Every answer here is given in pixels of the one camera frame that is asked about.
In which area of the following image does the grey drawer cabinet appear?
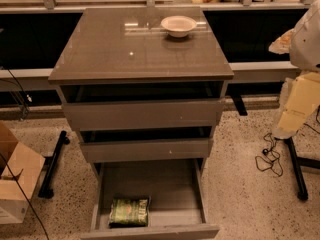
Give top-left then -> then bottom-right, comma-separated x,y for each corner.
47,6 -> 235,240

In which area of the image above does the black stand leg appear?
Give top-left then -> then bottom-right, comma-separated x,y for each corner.
284,138 -> 320,201
38,131 -> 70,199

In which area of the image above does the white bowl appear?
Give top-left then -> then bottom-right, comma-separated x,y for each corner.
161,16 -> 197,38

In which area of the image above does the black right stand leg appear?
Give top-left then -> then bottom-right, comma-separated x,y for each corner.
284,138 -> 320,201

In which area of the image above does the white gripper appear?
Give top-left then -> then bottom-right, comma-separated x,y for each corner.
272,72 -> 320,139

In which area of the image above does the cardboard box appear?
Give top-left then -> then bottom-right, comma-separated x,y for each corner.
0,122 -> 45,224

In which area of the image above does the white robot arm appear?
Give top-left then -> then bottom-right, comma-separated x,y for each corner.
269,0 -> 320,139

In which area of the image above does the grey top drawer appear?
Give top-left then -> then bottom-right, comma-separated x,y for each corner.
62,81 -> 224,131

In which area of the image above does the black cable at left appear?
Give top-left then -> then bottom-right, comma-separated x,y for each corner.
0,67 -> 51,240

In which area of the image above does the grey horizontal rail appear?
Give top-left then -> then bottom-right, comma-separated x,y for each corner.
0,61 -> 300,92

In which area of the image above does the grey bottom drawer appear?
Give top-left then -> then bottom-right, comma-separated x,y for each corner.
80,159 -> 219,240

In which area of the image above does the grey middle drawer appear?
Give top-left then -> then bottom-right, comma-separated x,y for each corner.
80,126 -> 213,163

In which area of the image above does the grey drawer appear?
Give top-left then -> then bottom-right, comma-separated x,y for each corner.
62,81 -> 224,131
80,159 -> 219,240
80,126 -> 213,163

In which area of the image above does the black floor cable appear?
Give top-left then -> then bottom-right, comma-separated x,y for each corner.
255,132 -> 284,178

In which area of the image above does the green jalapeno chip bag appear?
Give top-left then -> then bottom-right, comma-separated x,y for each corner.
109,197 -> 150,227

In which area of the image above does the black left stand leg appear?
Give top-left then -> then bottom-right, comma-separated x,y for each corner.
38,131 -> 70,199

